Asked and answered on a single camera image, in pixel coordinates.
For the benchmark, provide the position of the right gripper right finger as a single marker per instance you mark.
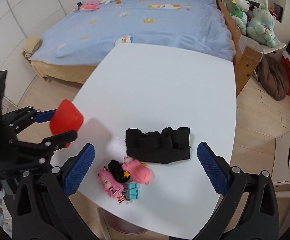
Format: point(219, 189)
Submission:
point(260, 216)

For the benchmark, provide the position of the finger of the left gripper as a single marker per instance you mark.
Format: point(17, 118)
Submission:
point(45, 116)
point(57, 142)

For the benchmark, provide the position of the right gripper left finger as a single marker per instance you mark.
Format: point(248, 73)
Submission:
point(42, 209)

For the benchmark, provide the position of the red plastic box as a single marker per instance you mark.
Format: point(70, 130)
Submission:
point(65, 122)

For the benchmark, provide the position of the pink and black toy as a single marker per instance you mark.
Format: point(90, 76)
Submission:
point(130, 169)

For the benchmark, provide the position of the blue binder clip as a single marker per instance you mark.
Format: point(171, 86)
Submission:
point(131, 191)

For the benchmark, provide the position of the black fabric organizer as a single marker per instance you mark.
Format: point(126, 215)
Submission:
point(165, 147)

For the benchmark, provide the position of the pink hair doll figure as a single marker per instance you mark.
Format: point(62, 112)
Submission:
point(112, 188)

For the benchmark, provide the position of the mauve trash bin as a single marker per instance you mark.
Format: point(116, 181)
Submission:
point(121, 225)

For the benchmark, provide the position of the beige folded cloth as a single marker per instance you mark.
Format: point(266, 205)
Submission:
point(31, 45)

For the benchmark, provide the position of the white bedside table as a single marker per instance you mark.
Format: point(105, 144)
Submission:
point(150, 88)

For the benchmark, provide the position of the white wardrobe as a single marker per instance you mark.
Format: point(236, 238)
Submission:
point(20, 19)

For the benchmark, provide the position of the pink plush on bed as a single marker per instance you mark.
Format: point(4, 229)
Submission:
point(89, 6)

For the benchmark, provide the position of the brown bean bag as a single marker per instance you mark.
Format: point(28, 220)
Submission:
point(273, 78)

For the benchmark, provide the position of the bed with blue blanket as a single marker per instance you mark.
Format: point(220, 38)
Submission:
point(73, 47)

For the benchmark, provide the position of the light green unicorn plush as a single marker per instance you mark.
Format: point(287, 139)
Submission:
point(261, 27)

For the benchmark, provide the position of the green dragon plush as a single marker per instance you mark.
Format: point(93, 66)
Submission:
point(238, 10)

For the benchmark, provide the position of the white folding chair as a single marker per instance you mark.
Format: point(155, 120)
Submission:
point(264, 4)

